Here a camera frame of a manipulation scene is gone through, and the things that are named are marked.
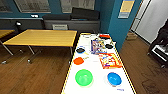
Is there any blue plastic bowl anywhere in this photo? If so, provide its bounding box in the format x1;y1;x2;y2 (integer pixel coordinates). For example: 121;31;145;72
106;71;123;87

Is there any black bowl blue rim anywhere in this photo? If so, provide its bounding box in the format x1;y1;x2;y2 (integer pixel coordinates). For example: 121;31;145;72
75;47;87;55

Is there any small flat orange bowl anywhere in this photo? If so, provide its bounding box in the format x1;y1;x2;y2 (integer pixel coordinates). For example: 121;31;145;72
73;56;85;66

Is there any red flat tray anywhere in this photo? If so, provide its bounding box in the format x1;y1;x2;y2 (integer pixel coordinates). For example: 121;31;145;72
98;34;111;40

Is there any small black bowl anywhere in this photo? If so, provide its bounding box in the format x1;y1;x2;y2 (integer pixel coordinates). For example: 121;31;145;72
104;43;115;50

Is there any red Hedbanz game box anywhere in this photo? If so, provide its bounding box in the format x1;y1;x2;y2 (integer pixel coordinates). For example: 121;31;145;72
98;52;123;70

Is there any green plate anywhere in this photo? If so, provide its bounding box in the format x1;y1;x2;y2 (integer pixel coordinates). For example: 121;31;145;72
74;68;95;87

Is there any wooden top office table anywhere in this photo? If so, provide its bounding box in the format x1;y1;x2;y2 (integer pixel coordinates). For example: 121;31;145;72
0;29;16;57
2;29;79;65

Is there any large interior window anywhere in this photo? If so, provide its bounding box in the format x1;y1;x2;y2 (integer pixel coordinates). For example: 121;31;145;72
59;0;96;14

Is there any black wheeled cart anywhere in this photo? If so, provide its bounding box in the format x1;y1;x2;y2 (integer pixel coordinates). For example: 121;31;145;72
147;28;168;65

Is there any yellow wall poster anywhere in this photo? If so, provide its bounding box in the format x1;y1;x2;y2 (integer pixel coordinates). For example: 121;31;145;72
117;0;136;20

